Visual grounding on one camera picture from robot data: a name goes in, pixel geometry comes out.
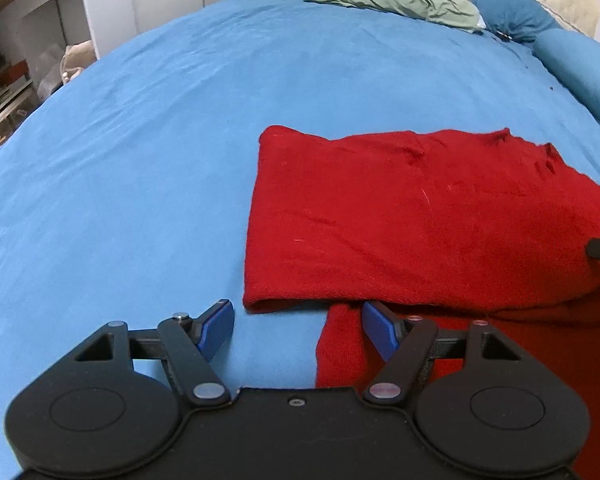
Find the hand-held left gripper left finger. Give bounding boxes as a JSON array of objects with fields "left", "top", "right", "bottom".
[{"left": 73, "top": 298, "right": 235, "bottom": 407}]

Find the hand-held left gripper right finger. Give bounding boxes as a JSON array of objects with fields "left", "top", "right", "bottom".
[{"left": 361, "top": 301, "right": 523, "bottom": 406}]

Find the red knit garment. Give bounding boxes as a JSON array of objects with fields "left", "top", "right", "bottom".
[{"left": 243, "top": 128, "right": 600, "bottom": 480}]

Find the blue bed sheet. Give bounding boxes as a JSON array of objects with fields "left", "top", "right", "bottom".
[{"left": 0, "top": 0, "right": 600, "bottom": 480}]

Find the blue pillow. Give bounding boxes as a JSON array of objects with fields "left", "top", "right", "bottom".
[{"left": 472, "top": 0, "right": 567, "bottom": 47}]

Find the beige cloth bag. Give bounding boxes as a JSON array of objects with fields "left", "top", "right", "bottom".
[{"left": 60, "top": 40, "right": 99, "bottom": 85}]

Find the white shelf unit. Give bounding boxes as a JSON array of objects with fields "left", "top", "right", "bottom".
[{"left": 0, "top": 0, "right": 241, "bottom": 161}]

